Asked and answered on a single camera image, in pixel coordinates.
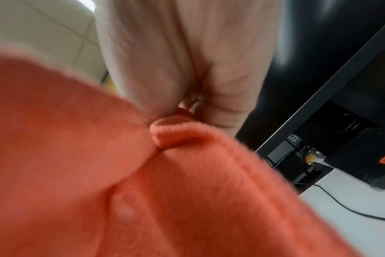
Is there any person's right hand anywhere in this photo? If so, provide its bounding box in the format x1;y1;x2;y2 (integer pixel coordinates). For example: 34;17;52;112
96;0;284;138

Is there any pink cloth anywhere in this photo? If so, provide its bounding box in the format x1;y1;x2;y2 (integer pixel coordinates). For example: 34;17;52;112
0;37;361;257

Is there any black computer monitor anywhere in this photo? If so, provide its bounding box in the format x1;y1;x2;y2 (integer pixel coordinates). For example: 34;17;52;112
235;0;385;191

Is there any black desk cable tray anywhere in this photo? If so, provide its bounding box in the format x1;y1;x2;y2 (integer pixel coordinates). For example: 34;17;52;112
265;134;335;188

